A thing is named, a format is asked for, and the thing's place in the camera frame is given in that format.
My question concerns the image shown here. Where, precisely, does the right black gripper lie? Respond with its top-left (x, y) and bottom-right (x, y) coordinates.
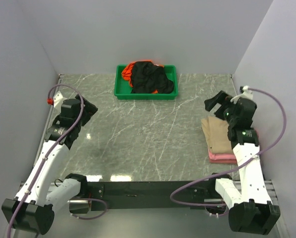
top-left (204, 90), bottom-right (237, 125)

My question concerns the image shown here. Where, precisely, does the beige t shirt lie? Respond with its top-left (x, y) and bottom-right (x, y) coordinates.
top-left (201, 117), bottom-right (233, 154)

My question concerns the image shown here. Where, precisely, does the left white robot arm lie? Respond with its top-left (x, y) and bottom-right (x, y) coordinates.
top-left (1, 93), bottom-right (98, 237)

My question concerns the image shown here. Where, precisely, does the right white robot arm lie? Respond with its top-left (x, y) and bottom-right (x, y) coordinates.
top-left (205, 86), bottom-right (281, 235)

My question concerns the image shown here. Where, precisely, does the green plastic bin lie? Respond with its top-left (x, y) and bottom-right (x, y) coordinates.
top-left (114, 64), bottom-right (178, 100)

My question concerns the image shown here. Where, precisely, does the light pink folded t shirt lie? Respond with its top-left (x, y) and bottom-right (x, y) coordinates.
top-left (208, 149), bottom-right (236, 160)

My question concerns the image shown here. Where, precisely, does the dark pink folded t shirt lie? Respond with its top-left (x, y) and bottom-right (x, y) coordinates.
top-left (209, 128), bottom-right (260, 165)

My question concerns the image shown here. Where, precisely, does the orange t shirt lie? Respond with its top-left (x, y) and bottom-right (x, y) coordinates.
top-left (121, 61), bottom-right (157, 94)

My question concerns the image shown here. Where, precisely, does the black t shirt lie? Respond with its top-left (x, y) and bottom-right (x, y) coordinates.
top-left (130, 61), bottom-right (174, 94)

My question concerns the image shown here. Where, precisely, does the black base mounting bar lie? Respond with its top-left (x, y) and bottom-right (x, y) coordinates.
top-left (77, 181), bottom-right (222, 209)

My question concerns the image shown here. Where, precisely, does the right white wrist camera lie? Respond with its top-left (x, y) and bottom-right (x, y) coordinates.
top-left (230, 85), bottom-right (253, 104)

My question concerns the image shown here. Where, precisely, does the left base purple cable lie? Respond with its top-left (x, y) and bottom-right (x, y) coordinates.
top-left (68, 198), bottom-right (109, 221)

